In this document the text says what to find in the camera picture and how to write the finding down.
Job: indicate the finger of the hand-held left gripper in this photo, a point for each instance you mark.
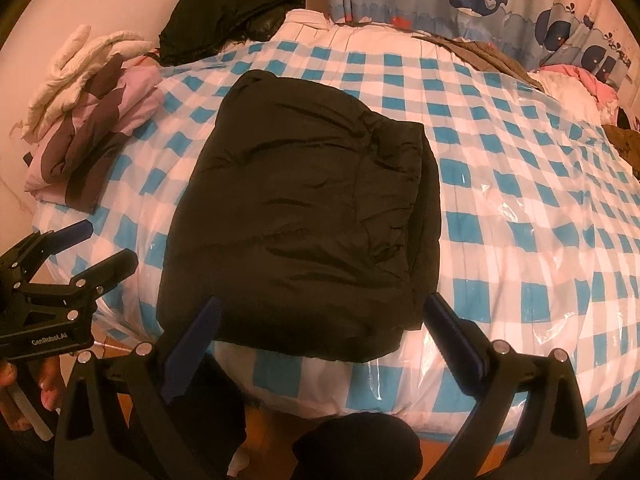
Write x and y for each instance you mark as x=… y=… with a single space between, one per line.
x=110 y=266
x=70 y=236

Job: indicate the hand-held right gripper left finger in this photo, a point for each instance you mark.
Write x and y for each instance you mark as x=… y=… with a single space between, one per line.
x=192 y=345

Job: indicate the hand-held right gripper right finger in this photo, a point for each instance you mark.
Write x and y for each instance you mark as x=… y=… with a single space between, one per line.
x=452 y=345

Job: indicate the black puffer jacket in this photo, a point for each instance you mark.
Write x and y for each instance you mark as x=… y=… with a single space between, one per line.
x=300 y=210

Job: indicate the person's left hand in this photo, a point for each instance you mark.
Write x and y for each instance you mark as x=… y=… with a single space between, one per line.
x=50 y=385

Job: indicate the person's dark clothing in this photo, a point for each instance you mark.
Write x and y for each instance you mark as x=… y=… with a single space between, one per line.
x=215 y=420

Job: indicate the pink brown striped quilt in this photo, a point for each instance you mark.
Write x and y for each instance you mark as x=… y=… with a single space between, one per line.
x=95 y=125

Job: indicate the person's black socked foot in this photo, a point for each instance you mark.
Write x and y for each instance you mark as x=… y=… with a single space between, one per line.
x=355 y=447

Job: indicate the blue white checked bed cover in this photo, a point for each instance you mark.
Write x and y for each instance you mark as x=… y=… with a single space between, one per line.
x=500 y=200

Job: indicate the white blanket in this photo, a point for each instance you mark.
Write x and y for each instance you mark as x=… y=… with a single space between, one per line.
x=80 y=65

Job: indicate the brown plush toy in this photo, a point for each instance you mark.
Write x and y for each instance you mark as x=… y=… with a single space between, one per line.
x=625 y=145

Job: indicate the black garment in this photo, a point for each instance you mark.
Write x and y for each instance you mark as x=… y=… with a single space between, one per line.
x=230 y=10

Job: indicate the grey brown garment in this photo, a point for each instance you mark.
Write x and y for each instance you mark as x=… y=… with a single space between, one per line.
x=480 y=57

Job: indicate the pink cloth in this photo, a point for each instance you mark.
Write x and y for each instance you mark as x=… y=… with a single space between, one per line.
x=582 y=80

